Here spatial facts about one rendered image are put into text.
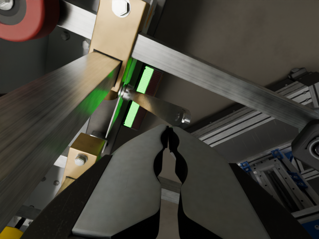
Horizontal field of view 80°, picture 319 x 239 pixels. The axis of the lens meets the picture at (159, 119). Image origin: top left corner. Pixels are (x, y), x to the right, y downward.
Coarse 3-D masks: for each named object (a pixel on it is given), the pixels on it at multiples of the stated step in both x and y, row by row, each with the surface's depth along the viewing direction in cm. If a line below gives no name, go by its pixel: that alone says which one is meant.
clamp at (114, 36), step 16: (96, 16) 22; (112, 16) 22; (128, 16) 22; (144, 16) 24; (96, 32) 23; (112, 32) 23; (128, 32) 23; (96, 48) 24; (112, 48) 24; (128, 48) 24; (128, 64) 26; (112, 96) 28
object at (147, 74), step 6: (144, 72) 42; (150, 72) 42; (144, 78) 42; (144, 84) 43; (138, 90) 44; (144, 90) 44; (132, 102) 45; (132, 108) 46; (132, 114) 47; (126, 120) 48; (132, 120) 48
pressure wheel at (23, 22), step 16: (0, 0) 18; (16, 0) 19; (32, 0) 18; (48, 0) 19; (0, 16) 19; (16, 16) 19; (32, 16) 19; (48, 16) 20; (0, 32) 20; (16, 32) 20; (32, 32) 20; (48, 32) 22
